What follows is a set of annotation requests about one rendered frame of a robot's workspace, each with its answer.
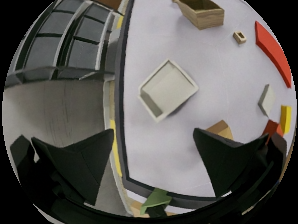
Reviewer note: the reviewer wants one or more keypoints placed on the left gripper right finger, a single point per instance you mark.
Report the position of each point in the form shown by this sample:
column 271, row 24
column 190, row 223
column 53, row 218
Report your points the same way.
column 225, row 159

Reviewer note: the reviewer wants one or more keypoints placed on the tan cube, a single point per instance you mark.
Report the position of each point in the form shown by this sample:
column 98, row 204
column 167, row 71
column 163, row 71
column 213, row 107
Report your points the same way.
column 221, row 128

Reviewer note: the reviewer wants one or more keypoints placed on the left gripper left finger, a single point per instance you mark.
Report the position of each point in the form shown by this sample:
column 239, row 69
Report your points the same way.
column 81, row 164

